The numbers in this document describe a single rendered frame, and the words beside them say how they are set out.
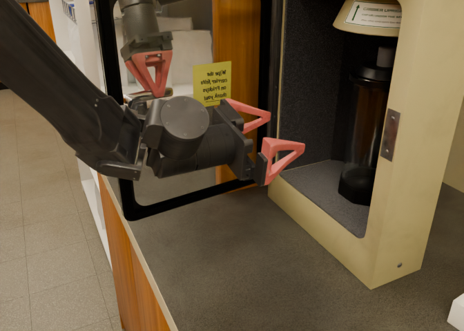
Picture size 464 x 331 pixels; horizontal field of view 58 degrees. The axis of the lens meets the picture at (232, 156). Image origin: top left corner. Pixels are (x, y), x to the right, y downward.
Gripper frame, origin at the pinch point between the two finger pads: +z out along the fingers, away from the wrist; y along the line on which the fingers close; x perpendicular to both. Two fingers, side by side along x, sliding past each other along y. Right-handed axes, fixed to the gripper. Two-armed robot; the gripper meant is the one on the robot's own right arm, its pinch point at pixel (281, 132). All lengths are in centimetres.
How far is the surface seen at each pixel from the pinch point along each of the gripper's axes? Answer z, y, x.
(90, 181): -11, 186, 143
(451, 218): 38.5, -8.7, 22.9
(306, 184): 12.1, 5.7, 17.5
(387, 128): 9.6, -10.5, -4.7
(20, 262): -55, 129, 141
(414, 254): 18.2, -16.3, 17.4
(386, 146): 9.6, -11.2, -2.2
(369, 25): 12.0, 0.0, -15.2
